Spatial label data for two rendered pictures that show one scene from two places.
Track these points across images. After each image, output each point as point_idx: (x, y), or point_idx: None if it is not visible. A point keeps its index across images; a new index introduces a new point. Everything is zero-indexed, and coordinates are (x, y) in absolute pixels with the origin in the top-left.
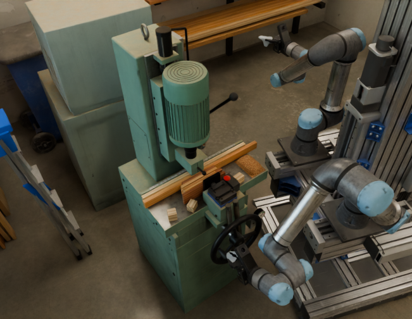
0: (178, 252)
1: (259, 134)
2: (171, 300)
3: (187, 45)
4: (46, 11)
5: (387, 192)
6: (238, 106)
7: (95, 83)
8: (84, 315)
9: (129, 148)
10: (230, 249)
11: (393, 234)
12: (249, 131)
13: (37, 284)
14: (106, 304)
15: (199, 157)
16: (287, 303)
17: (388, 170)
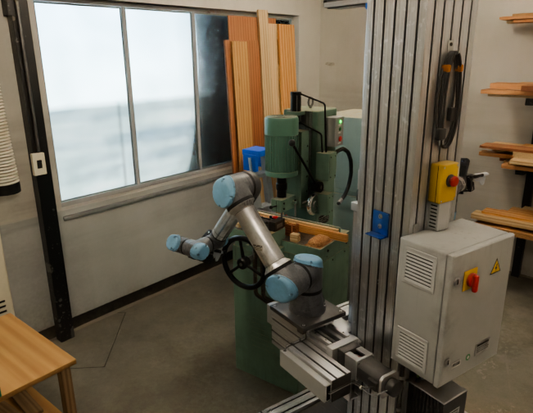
0: (234, 265)
1: (530, 372)
2: None
3: (324, 118)
4: (348, 111)
5: (223, 183)
6: None
7: (340, 170)
8: (213, 318)
9: (350, 250)
10: (237, 266)
11: (315, 354)
12: (523, 362)
13: (228, 292)
14: (226, 325)
15: (282, 199)
16: (168, 247)
17: (372, 298)
